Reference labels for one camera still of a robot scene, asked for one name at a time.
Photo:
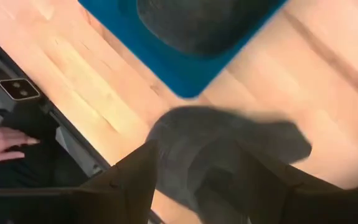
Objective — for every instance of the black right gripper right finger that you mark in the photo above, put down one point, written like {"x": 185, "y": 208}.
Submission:
{"x": 266, "y": 180}

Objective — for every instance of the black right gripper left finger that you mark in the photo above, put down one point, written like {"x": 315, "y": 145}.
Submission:
{"x": 138, "y": 180}

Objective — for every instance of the gray knit hat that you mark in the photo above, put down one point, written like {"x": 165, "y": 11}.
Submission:
{"x": 197, "y": 140}

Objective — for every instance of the dark ribbed knit hat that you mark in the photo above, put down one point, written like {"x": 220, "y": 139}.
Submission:
{"x": 197, "y": 25}

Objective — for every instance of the person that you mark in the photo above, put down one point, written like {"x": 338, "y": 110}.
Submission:
{"x": 32, "y": 168}

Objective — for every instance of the blue plastic bin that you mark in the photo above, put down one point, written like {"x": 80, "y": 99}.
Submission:
{"x": 172, "y": 71}

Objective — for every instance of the person's hand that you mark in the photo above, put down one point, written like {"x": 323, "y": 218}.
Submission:
{"x": 1, "y": 144}

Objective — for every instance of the black device with silver frame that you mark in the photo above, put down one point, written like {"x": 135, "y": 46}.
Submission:
{"x": 19, "y": 89}

